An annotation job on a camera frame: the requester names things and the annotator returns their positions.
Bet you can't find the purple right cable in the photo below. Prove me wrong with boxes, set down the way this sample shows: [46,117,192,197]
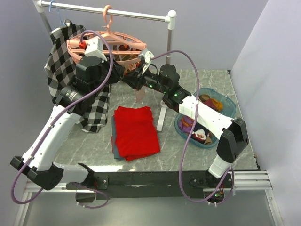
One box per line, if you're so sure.
[150,49,235,203]

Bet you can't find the grey folded cloth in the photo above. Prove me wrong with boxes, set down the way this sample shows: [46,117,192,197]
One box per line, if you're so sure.
[111,115,124,161]

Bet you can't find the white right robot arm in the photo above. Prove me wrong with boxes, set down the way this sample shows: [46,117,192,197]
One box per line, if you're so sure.
[122,64,249,188]

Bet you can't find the blue wire hanger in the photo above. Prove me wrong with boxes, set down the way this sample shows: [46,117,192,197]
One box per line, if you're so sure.
[48,0,66,26]

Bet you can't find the navy patterned sock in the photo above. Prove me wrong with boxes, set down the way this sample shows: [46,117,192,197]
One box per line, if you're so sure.
[191,129,212,145]

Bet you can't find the black white checkered shirt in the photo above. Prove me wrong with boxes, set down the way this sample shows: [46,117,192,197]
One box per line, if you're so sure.
[44,19,110,133]

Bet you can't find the yellow sock in basket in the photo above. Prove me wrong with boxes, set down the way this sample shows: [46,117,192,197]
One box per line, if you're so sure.
[204,98,223,112]

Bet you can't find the pink round sock hanger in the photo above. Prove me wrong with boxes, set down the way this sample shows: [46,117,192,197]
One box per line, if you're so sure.
[66,5,147,71]

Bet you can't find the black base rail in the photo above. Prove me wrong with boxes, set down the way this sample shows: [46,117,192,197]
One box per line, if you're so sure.
[65,170,236,203]

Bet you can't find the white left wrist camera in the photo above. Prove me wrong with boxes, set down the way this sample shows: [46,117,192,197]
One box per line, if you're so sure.
[79,37,107,61]

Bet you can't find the brown white striped sock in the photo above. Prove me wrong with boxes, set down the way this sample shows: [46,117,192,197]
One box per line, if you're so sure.
[198,94,211,102]

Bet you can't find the teal plastic basket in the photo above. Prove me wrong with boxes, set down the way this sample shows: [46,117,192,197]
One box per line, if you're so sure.
[174,88,236,149]

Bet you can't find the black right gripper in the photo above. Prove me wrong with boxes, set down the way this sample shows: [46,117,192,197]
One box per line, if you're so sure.
[121,63,168,95]

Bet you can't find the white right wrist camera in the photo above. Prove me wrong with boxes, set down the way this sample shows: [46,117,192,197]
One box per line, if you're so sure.
[138,48,155,74]

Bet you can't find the silver clothes rack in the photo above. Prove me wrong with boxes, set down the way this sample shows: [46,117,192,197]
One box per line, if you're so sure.
[32,0,177,132]

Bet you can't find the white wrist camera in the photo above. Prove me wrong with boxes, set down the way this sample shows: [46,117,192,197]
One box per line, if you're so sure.
[79,37,107,61]
[138,48,155,74]

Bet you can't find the red folded cloth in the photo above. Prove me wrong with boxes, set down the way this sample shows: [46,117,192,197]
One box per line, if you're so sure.
[114,106,160,162]

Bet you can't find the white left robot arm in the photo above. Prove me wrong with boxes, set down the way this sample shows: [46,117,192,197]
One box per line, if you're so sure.
[10,55,125,190]

